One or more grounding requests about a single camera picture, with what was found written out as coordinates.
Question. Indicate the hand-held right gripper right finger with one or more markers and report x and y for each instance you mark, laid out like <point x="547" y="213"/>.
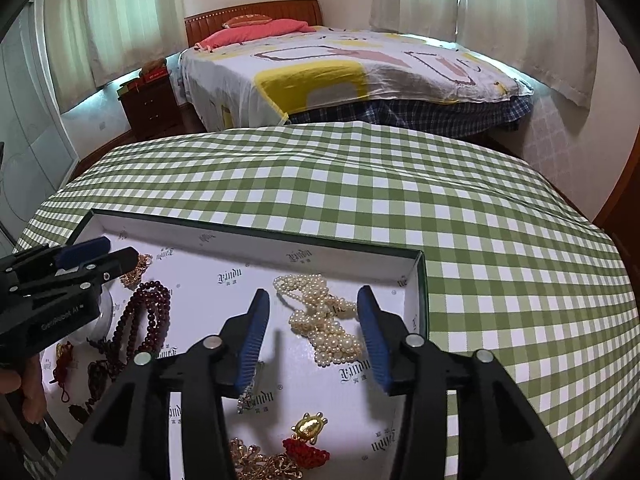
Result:
<point x="375" y="340"/>

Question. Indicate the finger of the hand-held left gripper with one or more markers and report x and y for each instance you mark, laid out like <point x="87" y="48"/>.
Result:
<point x="82" y="252"/>
<point x="107" y="267"/>

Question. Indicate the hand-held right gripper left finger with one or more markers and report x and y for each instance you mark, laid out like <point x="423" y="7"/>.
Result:
<point x="252" y="340"/>

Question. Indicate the black gourd pendant with beads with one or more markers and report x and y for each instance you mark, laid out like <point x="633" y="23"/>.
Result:
<point x="97" y="377"/>

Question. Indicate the white printed jewelry box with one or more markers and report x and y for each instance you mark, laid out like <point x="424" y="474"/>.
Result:
<point x="200" y="255"/>

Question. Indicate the person's left hand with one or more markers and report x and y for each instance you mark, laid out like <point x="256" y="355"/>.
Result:
<point x="32" y="390"/>

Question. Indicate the white round bangle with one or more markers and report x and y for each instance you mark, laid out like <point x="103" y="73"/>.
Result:
<point x="106" y="316"/>

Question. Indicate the red and yellow knot charm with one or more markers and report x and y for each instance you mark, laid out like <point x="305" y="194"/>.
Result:
<point x="62" y="360"/>

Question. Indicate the silver rhinestone brooch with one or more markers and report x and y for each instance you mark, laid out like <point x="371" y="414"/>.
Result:
<point x="245" y="400"/>

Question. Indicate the gold turtle charm red tassel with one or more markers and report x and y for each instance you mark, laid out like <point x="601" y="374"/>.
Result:
<point x="307" y="427"/>

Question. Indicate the grey sliding wardrobe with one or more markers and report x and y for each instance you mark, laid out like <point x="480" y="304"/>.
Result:
<point x="30" y="135"/>

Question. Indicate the green checked tablecloth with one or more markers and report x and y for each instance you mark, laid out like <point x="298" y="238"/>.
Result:
<point x="400" y="200"/>

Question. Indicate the dark wooden nightstand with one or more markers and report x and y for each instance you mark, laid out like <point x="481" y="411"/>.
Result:
<point x="152" y="110"/>

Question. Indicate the red items on nightstand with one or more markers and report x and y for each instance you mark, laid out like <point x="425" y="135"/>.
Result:
<point x="152" y="71"/>

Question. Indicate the blue plaid bed cover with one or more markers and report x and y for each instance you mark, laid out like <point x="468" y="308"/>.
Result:
<point x="425" y="112"/>

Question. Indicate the wooden headboard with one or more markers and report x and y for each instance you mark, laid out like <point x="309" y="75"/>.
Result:
<point x="215" y="17"/>

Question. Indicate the bed with patterned sheet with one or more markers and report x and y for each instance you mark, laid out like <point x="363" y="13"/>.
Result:
<point x="350" y="65"/>

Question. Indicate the pink pillow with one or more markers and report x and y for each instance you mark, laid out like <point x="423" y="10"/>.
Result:
<point x="255" y="32"/>

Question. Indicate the brown wooden door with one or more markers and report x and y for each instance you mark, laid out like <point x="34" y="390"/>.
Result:
<point x="625" y="210"/>

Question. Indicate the orange pillow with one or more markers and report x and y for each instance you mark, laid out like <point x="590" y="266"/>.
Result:
<point x="247" y="20"/>

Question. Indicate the wide pale green curtain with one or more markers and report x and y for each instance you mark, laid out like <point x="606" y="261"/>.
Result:
<point x="525" y="20"/>

